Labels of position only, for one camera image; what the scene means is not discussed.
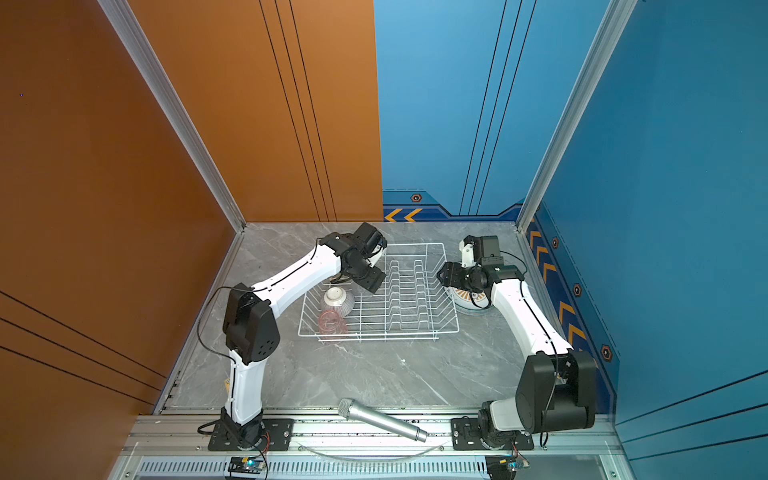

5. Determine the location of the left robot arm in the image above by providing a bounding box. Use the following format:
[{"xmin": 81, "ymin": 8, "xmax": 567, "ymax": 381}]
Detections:
[{"xmin": 221, "ymin": 223, "xmax": 387, "ymax": 440}]

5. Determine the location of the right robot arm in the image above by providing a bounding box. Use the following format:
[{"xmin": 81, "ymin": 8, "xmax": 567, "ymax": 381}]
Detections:
[{"xmin": 436, "ymin": 235, "xmax": 598, "ymax": 449}]

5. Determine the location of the striped ceramic bowl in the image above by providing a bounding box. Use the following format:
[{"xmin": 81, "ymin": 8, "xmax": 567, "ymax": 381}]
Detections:
[{"xmin": 323, "ymin": 286, "xmax": 354, "ymax": 309}]

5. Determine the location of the pink glass cup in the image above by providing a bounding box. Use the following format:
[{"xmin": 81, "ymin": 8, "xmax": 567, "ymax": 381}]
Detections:
[{"xmin": 317, "ymin": 310, "xmax": 348, "ymax": 338}]

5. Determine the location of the silver microphone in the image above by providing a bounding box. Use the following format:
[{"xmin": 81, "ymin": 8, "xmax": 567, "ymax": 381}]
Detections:
[{"xmin": 338, "ymin": 398, "xmax": 428, "ymax": 443}]

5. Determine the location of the right circuit board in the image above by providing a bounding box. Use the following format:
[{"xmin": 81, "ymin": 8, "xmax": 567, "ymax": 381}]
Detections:
[{"xmin": 485, "ymin": 456, "xmax": 525, "ymax": 480}]

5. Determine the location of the green circuit board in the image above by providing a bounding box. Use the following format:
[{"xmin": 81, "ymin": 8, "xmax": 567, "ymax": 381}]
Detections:
[{"xmin": 227, "ymin": 456, "xmax": 268, "ymax": 479}]

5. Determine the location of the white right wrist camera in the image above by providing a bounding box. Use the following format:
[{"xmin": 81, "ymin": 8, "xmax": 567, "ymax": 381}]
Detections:
[{"xmin": 459, "ymin": 235, "xmax": 477, "ymax": 268}]

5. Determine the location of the white wire dish rack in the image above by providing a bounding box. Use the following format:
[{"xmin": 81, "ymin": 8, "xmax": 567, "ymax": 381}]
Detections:
[{"xmin": 298, "ymin": 243, "xmax": 460, "ymax": 343}]

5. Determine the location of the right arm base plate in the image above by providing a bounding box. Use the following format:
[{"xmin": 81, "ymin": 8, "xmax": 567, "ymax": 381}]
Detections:
[{"xmin": 450, "ymin": 416, "xmax": 535, "ymax": 451}]

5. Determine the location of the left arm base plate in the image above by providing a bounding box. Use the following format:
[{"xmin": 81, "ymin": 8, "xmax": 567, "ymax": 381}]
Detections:
[{"xmin": 207, "ymin": 416, "xmax": 294, "ymax": 453}]

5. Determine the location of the aluminium front rail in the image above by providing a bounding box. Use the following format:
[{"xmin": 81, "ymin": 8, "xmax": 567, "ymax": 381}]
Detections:
[{"xmin": 108, "ymin": 408, "xmax": 634, "ymax": 479}]

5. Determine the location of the aluminium corner post right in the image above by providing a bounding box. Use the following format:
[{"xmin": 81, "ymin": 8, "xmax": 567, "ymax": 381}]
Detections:
[{"xmin": 516, "ymin": 0, "xmax": 637, "ymax": 233}]

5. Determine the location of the aluminium corner post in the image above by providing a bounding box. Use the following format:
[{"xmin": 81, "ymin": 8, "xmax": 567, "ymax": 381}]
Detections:
[
  {"xmin": 516, "ymin": 0, "xmax": 637, "ymax": 233},
  {"xmin": 98, "ymin": 0, "xmax": 247, "ymax": 234}
]

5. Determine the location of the aluminium corner post left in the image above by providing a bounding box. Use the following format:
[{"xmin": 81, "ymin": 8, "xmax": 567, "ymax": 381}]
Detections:
[{"xmin": 98, "ymin": 0, "xmax": 247, "ymax": 234}]

